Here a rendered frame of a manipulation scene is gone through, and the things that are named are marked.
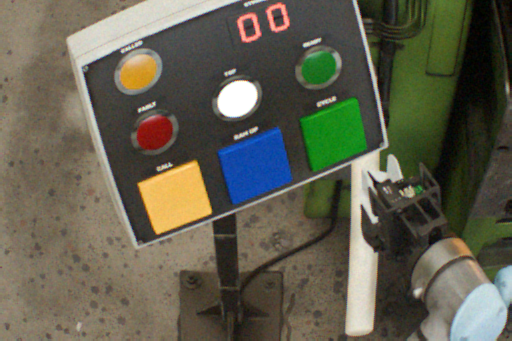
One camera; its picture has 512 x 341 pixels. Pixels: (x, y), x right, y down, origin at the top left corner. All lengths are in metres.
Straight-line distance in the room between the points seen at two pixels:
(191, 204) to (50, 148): 1.20
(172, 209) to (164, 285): 1.03
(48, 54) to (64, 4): 0.15
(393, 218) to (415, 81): 0.76
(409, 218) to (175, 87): 0.31
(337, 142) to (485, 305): 0.45
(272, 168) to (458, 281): 0.40
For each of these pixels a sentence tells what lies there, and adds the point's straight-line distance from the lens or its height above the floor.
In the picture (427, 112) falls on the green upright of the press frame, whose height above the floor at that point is 0.48.
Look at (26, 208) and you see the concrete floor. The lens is 2.63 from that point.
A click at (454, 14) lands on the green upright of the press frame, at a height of 0.83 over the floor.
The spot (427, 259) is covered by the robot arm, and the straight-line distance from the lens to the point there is 1.26.
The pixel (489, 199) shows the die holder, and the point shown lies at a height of 0.56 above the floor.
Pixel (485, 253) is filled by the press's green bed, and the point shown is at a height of 0.16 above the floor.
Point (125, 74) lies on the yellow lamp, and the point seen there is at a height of 1.17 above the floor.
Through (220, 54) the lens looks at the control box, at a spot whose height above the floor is 1.14.
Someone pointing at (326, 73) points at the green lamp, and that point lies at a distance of 1.49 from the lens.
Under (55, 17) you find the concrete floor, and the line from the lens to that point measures 2.85.
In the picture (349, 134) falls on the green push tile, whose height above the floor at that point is 1.01.
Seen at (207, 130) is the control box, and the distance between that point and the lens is 1.47.
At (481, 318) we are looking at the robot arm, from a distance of 1.18.
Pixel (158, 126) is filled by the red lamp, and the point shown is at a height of 1.10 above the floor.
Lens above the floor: 2.39
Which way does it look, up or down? 65 degrees down
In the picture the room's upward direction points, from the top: straight up
